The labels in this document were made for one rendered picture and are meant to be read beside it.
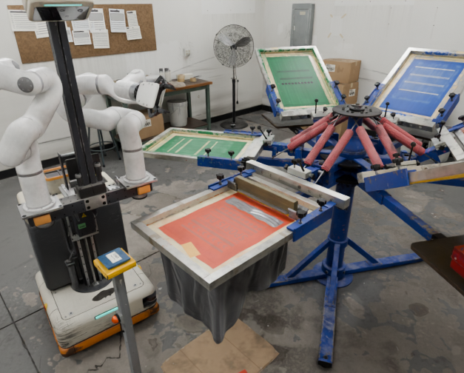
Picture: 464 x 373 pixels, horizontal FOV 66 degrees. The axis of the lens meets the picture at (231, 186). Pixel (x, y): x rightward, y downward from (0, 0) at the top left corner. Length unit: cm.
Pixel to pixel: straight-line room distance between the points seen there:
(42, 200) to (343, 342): 191
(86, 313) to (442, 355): 214
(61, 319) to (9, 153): 119
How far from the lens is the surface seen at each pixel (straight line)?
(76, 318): 240
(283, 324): 257
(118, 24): 545
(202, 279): 138
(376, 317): 276
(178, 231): 170
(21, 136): 149
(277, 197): 178
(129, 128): 168
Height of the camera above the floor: 189
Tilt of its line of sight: 27 degrees down
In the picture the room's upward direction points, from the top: 1 degrees counter-clockwise
